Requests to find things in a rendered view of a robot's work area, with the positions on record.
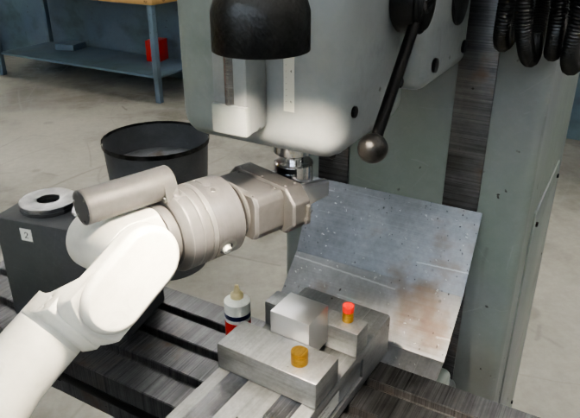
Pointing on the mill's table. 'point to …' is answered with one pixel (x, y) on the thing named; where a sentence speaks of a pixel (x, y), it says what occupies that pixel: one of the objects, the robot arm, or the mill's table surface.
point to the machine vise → (342, 338)
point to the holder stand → (44, 248)
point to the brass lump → (299, 356)
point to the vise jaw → (277, 364)
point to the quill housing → (305, 68)
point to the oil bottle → (236, 309)
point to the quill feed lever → (399, 7)
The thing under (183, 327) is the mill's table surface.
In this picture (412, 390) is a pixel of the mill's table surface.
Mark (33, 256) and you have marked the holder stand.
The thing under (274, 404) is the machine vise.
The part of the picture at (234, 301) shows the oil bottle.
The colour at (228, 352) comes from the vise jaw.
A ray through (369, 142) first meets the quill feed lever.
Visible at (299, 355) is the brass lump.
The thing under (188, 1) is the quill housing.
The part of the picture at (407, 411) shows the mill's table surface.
